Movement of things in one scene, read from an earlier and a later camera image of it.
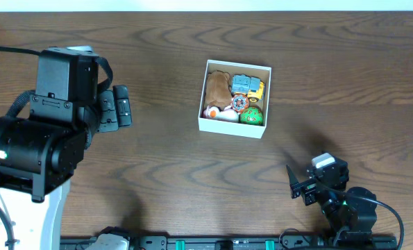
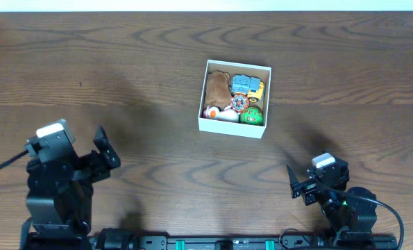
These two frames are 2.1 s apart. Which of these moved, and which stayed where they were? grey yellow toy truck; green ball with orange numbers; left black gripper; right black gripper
Moved: left black gripper
Stayed: grey yellow toy truck; green ball with orange numbers; right black gripper
